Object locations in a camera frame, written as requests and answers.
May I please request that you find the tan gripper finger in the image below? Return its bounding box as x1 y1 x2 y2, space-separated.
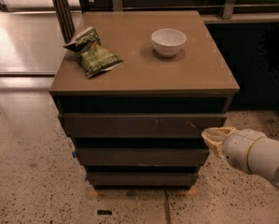
202 128 227 142

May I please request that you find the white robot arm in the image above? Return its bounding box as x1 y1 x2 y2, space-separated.
201 127 279 189

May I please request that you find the white ceramic bowl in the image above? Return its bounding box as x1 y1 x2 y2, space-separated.
151 29 187 57

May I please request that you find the drawer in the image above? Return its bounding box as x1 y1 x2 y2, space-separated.
87 172 198 187
76 148 209 166
59 113 226 138

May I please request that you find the brown drawer cabinet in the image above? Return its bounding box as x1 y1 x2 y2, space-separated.
49 10 241 191

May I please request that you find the green chip bag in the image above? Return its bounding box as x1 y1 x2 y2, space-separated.
63 27 123 77

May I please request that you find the metal railing frame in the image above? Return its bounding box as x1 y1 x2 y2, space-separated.
52 0 279 38

